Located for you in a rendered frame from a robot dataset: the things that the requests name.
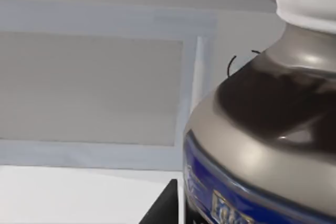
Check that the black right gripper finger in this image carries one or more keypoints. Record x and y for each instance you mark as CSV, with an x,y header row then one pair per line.
x,y
166,204

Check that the grey bottle with blue label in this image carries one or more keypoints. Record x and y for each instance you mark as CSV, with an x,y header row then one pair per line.
x,y
257,134

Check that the pale microwave oven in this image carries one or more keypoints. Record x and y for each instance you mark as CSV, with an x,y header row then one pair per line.
x,y
105,90

